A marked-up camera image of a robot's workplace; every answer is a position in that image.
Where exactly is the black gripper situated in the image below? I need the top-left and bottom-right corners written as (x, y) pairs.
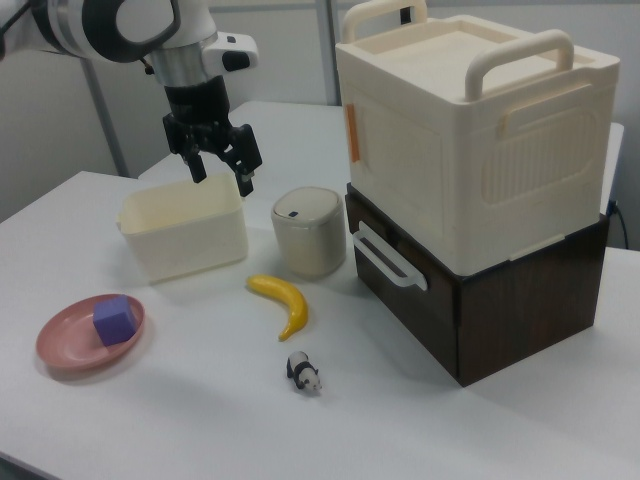
top-left (161, 74), bottom-right (265, 200)

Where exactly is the dark drawer with white handle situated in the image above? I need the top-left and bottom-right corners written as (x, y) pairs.
top-left (345, 192), bottom-right (459, 335)

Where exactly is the cream open plastic bin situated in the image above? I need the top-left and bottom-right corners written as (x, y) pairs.
top-left (116, 172), bottom-right (250, 286)

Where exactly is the small beige lidded trash can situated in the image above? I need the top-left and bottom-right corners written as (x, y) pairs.
top-left (270, 186), bottom-right (347, 280)

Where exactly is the yellow toy banana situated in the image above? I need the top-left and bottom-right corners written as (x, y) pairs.
top-left (245, 273), bottom-right (310, 344)

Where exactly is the purple cube block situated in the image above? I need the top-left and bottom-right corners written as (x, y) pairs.
top-left (92, 294), bottom-right (138, 348)

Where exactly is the small panda figurine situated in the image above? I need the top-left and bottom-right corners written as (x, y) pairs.
top-left (285, 350), bottom-right (324, 394)

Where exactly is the pink round plate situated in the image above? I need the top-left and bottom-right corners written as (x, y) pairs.
top-left (34, 293), bottom-right (147, 372)

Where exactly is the dark brown wooden cabinet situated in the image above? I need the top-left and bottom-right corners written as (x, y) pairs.
top-left (344, 182), bottom-right (611, 389)

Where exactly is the cream storage box with handles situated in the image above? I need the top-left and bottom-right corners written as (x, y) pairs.
top-left (333, 0), bottom-right (622, 276)

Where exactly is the dark cable with blue plug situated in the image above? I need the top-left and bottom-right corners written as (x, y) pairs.
top-left (607, 198), bottom-right (632, 251)

